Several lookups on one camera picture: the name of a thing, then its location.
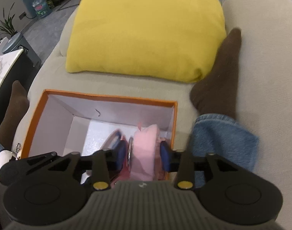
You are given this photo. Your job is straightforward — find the person's left leg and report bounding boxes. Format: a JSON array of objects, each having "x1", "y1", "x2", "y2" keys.
[{"x1": 0, "y1": 80, "x2": 30, "y2": 160}]

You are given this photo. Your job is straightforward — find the pink plush toy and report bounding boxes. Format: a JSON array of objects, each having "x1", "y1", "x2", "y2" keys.
[{"x1": 130, "y1": 122, "x2": 169, "y2": 181}]

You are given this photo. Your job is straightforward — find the silver metal disc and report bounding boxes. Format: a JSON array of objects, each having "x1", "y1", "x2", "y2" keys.
[{"x1": 128, "y1": 137, "x2": 134, "y2": 170}]

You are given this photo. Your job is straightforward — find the person's right leg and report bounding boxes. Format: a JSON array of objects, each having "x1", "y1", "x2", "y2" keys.
[{"x1": 189, "y1": 27, "x2": 260, "y2": 188}]

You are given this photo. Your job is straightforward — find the grey round bin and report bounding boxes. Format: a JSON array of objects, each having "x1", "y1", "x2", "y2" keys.
[{"x1": 2, "y1": 32, "x2": 41, "y2": 65}]

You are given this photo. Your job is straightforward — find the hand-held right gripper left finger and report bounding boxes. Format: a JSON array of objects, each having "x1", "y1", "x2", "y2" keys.
[{"x1": 26, "y1": 140, "x2": 127, "y2": 191}]

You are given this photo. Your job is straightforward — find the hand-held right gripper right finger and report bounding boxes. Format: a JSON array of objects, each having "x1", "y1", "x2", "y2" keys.
[{"x1": 160, "y1": 140, "x2": 251, "y2": 190}]

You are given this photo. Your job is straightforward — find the orange cardboard box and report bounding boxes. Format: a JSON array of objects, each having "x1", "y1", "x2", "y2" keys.
[{"x1": 0, "y1": 89, "x2": 178, "y2": 185}]

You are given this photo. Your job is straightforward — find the white plush keychain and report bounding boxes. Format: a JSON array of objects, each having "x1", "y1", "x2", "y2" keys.
[{"x1": 0, "y1": 142, "x2": 23, "y2": 180}]

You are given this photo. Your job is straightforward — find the person's leg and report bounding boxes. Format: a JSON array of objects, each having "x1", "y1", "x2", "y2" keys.
[
  {"x1": 189, "y1": 27, "x2": 260, "y2": 188},
  {"x1": 0, "y1": 80, "x2": 30, "y2": 160}
]

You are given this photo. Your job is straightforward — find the beige sofa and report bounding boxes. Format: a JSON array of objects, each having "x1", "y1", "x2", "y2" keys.
[{"x1": 0, "y1": 0, "x2": 292, "y2": 230}]

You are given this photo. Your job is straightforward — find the yellow pillow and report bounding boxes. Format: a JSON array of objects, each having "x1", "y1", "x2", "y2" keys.
[{"x1": 65, "y1": 0, "x2": 227, "y2": 83}]

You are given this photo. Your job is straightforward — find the white marble desktop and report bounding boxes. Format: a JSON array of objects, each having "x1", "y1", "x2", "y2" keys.
[{"x1": 0, "y1": 49, "x2": 39, "y2": 127}]

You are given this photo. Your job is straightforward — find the potted green plant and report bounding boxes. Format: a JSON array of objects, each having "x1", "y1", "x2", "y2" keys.
[{"x1": 0, "y1": 2, "x2": 18, "y2": 35}]

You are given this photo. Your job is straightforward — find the large water bottle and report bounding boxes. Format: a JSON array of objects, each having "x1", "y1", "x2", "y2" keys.
[{"x1": 32, "y1": 0, "x2": 53, "y2": 18}]

